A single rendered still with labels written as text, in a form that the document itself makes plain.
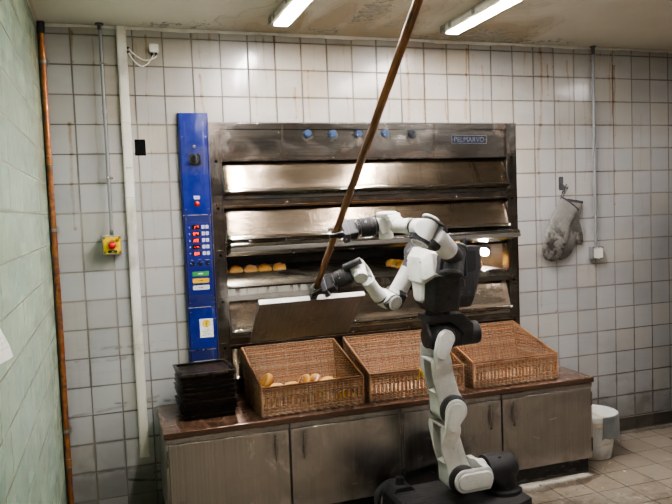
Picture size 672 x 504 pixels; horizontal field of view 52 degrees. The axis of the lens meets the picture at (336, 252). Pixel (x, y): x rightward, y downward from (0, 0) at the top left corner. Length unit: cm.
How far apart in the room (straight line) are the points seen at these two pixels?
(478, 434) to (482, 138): 180
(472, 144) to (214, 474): 246
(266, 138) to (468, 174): 129
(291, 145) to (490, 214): 135
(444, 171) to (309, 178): 87
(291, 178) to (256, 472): 160
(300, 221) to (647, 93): 259
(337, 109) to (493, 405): 189
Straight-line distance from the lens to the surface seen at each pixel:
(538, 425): 414
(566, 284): 477
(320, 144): 402
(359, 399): 366
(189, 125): 383
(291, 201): 394
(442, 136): 432
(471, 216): 436
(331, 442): 361
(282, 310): 342
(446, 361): 330
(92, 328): 385
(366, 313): 410
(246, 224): 388
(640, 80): 519
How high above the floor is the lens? 160
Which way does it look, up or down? 4 degrees down
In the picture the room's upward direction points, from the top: 2 degrees counter-clockwise
